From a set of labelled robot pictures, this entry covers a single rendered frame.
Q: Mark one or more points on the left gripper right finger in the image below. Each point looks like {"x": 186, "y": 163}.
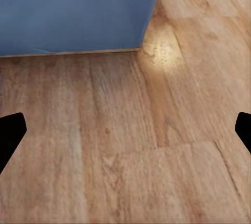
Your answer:
{"x": 243, "y": 128}

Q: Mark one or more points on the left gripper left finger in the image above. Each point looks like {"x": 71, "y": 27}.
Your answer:
{"x": 12, "y": 130}

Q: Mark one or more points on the sofa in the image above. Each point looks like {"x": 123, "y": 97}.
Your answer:
{"x": 39, "y": 28}

